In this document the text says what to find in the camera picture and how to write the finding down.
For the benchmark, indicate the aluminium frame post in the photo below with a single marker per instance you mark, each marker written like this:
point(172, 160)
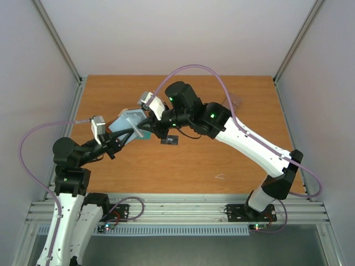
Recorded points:
point(306, 25)
point(56, 38)

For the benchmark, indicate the left controller board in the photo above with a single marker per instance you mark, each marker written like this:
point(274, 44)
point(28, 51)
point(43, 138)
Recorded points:
point(105, 228)

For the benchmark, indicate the grey slotted cable duct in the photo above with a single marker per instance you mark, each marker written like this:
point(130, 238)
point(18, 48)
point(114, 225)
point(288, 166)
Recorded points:
point(135, 230)

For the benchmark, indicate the brown leather card holder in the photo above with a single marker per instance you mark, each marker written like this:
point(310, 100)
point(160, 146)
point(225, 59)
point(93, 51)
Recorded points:
point(128, 118)

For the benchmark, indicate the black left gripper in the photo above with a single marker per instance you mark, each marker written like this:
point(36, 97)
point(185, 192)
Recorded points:
point(110, 142)

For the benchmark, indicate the right controller board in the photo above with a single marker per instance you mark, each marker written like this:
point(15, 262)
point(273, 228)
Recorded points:
point(258, 227)

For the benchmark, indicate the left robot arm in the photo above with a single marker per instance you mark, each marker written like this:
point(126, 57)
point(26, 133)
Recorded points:
point(76, 211)

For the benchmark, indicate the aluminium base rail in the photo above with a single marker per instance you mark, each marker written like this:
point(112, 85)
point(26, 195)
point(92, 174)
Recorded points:
point(169, 208)

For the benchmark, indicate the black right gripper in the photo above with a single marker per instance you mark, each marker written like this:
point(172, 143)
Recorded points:
point(157, 126)

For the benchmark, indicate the aluminium frame post right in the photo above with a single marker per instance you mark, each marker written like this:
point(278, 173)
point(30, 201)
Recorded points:
point(306, 25)

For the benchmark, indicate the aluminium frame post left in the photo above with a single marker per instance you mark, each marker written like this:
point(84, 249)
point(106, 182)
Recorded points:
point(56, 38)

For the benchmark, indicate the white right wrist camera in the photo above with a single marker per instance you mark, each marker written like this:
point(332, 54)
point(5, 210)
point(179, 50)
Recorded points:
point(149, 102)

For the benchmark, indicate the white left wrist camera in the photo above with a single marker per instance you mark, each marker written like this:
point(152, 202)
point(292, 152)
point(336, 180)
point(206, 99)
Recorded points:
point(98, 127)

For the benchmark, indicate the taupe leather card holder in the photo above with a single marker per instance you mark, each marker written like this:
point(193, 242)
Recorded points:
point(235, 101)

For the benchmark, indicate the black credit card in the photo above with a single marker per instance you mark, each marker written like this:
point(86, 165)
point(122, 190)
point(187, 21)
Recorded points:
point(170, 140)

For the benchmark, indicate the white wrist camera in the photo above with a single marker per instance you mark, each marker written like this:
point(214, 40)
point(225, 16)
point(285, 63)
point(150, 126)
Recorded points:
point(98, 127)
point(149, 102)

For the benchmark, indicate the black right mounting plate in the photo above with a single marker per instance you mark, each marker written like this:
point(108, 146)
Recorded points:
point(236, 213)

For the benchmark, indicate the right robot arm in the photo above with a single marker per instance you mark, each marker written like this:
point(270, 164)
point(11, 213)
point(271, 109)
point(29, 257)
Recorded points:
point(216, 122)

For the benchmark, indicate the black mounting plate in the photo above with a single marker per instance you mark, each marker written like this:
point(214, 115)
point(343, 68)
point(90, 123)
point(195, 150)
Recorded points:
point(119, 213)
point(236, 213)

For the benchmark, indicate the teal credit card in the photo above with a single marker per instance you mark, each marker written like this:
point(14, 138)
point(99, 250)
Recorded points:
point(145, 136)

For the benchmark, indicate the controller board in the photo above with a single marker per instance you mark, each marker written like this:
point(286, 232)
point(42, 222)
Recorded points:
point(258, 227)
point(105, 228)

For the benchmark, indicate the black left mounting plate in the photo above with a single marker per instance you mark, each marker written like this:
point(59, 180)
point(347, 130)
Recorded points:
point(119, 213)

